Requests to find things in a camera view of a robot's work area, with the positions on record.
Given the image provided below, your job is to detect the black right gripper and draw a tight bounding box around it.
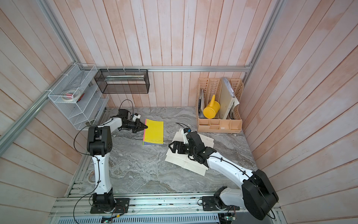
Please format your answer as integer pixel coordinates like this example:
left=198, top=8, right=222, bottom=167
left=169, top=141, right=198, bottom=157

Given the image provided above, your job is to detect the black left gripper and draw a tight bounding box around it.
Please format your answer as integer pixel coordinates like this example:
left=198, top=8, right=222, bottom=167
left=120, top=118, right=148, bottom=133

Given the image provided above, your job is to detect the yellow cover notebook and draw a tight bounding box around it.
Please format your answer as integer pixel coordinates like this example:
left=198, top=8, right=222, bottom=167
left=143, top=119, right=164, bottom=142

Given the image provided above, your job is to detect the purple cover notebook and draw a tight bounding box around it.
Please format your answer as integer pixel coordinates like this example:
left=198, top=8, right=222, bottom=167
left=143, top=141, right=163, bottom=146

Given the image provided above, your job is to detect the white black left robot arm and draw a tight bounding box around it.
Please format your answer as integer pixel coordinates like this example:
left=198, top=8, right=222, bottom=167
left=87, top=109, right=148, bottom=213

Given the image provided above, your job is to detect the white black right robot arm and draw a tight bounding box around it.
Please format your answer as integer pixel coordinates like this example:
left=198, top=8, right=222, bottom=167
left=168, top=128, right=279, bottom=220

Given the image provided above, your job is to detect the open white lined notebook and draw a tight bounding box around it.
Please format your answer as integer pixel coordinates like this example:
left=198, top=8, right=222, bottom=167
left=165, top=128, right=214, bottom=176

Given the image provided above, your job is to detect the yellow plastic watering can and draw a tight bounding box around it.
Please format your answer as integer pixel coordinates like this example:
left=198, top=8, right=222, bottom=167
left=203, top=95, right=221, bottom=119

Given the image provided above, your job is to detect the grey book in organizer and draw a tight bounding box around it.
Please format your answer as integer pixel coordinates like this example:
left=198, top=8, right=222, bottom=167
left=198, top=89, right=205, bottom=119

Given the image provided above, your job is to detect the beige folder in organizer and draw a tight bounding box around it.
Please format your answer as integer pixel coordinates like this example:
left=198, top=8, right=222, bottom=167
left=218, top=77, right=239, bottom=119

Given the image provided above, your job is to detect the beige plastic desk organizer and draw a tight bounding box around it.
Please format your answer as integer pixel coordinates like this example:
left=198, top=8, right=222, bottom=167
left=196, top=78, right=244, bottom=133

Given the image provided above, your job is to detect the tape roll on shelf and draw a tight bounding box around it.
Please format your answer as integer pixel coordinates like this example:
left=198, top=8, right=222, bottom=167
left=61, top=89, right=81, bottom=102

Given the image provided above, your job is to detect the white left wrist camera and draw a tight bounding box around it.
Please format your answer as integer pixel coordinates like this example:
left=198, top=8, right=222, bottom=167
left=131, top=113, right=141, bottom=122

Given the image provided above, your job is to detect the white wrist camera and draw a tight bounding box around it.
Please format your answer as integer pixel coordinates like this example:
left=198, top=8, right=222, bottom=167
left=181, top=128, right=191, bottom=144
left=131, top=113, right=141, bottom=122

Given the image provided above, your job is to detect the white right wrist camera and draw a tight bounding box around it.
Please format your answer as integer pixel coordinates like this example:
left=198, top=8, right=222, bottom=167
left=181, top=128, right=191, bottom=144

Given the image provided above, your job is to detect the black mesh wall basket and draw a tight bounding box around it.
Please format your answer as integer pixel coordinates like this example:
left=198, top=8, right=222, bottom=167
left=94, top=68, right=150, bottom=94

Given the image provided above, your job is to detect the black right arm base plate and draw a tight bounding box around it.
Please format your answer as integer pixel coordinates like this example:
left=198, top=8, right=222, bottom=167
left=201, top=196, right=240, bottom=211

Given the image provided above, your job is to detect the white wire mesh shelf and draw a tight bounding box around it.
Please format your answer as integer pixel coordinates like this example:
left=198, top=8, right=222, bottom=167
left=48, top=63, right=109, bottom=131

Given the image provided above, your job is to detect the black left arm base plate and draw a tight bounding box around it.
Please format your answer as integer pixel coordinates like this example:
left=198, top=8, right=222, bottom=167
left=90, top=198, right=130, bottom=214

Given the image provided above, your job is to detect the horizontal aluminium wall rail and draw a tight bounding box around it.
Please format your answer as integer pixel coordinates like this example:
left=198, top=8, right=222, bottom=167
left=82, top=64, right=251, bottom=72

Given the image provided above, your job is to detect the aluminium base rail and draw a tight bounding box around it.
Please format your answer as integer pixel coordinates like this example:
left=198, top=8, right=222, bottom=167
left=47, top=192, right=283, bottom=224

